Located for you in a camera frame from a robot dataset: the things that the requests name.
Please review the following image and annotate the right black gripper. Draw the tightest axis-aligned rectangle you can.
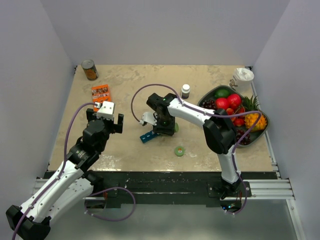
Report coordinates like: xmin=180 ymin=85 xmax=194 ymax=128
xmin=153 ymin=113 xmax=176 ymax=135

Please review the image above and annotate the green pill bottle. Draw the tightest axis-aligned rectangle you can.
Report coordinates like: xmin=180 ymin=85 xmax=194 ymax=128
xmin=174 ymin=123 xmax=179 ymax=133

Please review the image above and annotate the teal weekly pill organizer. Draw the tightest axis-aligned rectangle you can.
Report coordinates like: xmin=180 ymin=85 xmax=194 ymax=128
xmin=139 ymin=130 xmax=159 ymax=144

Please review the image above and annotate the green bottle cap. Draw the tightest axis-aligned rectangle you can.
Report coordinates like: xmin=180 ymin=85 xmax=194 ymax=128
xmin=174 ymin=146 xmax=185 ymax=157

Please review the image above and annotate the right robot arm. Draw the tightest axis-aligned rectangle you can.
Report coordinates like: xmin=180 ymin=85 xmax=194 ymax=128
xmin=140 ymin=93 xmax=241 ymax=197

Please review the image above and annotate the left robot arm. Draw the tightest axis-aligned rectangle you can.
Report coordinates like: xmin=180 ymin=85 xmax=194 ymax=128
xmin=5 ymin=106 xmax=124 ymax=240

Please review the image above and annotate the orange cardboard box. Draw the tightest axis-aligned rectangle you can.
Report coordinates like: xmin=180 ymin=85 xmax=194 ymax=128
xmin=91 ymin=84 xmax=112 ymax=104

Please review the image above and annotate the white capped dark pill bottle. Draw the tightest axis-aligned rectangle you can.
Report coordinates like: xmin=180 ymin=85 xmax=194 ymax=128
xmin=181 ymin=84 xmax=191 ymax=99

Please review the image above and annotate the dark toy grapes bunch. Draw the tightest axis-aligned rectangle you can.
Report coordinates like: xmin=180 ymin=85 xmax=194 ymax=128
xmin=200 ymin=99 xmax=251 ymax=146

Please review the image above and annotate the tin food can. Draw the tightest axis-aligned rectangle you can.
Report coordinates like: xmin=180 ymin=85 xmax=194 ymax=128
xmin=81 ymin=59 xmax=99 ymax=81

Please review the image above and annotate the green toy lime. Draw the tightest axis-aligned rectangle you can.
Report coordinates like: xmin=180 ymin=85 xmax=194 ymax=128
xmin=214 ymin=88 xmax=230 ymax=99

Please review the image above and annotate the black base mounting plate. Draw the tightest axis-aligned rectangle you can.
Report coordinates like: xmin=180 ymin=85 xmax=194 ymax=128
xmin=83 ymin=170 xmax=277 ymax=208

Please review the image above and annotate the red toy apple right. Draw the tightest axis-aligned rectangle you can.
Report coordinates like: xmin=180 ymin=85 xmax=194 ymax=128
xmin=227 ymin=93 xmax=242 ymax=110

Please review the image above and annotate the toy cherries cluster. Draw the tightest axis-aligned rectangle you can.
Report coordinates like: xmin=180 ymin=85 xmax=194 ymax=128
xmin=226 ymin=106 xmax=247 ymax=127

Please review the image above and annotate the dark grey fruit tray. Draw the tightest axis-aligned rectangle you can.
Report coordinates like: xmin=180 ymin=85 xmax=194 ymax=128
xmin=198 ymin=85 xmax=269 ymax=148

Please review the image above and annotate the white paper cup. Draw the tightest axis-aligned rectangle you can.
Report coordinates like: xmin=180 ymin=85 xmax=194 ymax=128
xmin=229 ymin=67 xmax=255 ymax=93

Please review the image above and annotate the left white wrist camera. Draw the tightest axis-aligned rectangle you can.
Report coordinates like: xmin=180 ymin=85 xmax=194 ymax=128
xmin=94 ymin=101 xmax=115 ymax=120

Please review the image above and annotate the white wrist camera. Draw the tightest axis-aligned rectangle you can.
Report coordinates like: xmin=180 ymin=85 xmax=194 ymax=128
xmin=94 ymin=101 xmax=115 ymax=120
xmin=139 ymin=111 xmax=157 ymax=126

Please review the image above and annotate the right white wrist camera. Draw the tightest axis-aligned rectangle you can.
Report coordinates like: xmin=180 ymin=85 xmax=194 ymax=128
xmin=139 ymin=111 xmax=157 ymax=126

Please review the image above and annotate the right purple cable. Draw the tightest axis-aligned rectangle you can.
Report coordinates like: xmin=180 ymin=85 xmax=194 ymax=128
xmin=130 ymin=83 xmax=263 ymax=216

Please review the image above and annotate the aluminium frame rail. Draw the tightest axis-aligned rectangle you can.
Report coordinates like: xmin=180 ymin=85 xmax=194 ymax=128
xmin=17 ymin=67 xmax=307 ymax=240

